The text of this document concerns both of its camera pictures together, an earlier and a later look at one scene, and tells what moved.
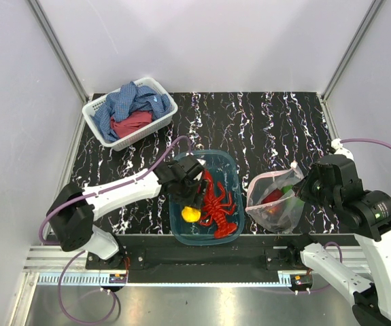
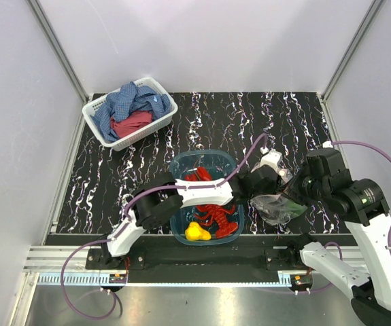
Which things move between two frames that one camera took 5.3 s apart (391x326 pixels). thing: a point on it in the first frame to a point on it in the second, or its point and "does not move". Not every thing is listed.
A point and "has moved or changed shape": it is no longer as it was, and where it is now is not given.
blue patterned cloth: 129,99 does not move
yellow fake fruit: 190,214 to 194,232
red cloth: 136,119 does not move
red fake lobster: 218,205 does not move
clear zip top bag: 272,201 has moved or changed shape
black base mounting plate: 276,258 does not move
